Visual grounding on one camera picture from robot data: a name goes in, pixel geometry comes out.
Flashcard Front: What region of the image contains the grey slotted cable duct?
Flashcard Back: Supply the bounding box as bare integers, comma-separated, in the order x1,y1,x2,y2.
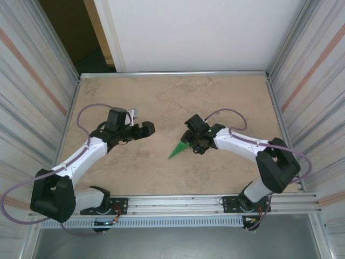
39,216,245,230

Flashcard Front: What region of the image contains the aluminium table frame bar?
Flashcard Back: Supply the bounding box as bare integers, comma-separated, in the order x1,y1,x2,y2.
50,77,82,195
265,74,307,193
79,70,271,80

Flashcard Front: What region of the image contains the beige wooden door frame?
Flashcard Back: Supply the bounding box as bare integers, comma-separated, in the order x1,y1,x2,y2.
82,0,115,65

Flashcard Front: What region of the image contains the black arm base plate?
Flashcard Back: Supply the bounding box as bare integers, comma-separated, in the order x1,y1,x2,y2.
222,195,271,214
80,197,129,216

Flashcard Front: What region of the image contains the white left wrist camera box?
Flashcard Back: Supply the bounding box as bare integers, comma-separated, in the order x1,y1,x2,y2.
126,108,139,127

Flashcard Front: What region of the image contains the long aluminium mounting rail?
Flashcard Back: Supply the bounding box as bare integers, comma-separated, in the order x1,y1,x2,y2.
28,192,323,218

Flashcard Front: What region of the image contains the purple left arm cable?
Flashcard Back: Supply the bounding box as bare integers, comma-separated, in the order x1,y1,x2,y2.
0,103,135,236

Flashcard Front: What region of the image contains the green square paper sheet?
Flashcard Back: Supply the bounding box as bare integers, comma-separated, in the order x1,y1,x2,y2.
167,140,191,160

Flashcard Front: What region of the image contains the black electronics module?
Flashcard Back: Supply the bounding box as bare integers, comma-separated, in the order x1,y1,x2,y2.
92,219,117,233
241,215,263,231

